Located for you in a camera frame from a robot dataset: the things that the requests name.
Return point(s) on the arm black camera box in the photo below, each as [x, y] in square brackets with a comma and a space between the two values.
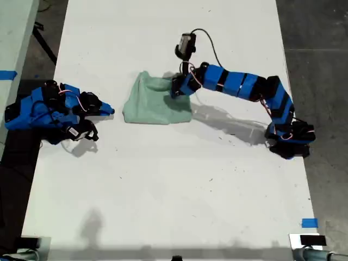
[73, 131]
[186, 43]

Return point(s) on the black tripod leg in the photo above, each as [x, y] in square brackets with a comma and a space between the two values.
[44, 43]

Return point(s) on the grey-green clamp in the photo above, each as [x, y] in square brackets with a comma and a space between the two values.
[24, 256]
[312, 255]

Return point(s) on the pale side table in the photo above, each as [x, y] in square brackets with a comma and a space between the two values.
[13, 32]

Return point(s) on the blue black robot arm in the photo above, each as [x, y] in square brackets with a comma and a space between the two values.
[233, 81]
[27, 108]

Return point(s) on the blue tape strip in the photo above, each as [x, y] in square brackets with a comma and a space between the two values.
[8, 74]
[310, 223]

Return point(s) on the pale green T-shirt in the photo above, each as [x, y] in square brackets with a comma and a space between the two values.
[152, 108]

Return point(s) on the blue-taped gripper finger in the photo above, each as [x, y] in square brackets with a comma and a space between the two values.
[104, 113]
[104, 107]
[174, 91]

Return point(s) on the small black box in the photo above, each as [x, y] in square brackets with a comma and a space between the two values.
[312, 240]
[30, 242]

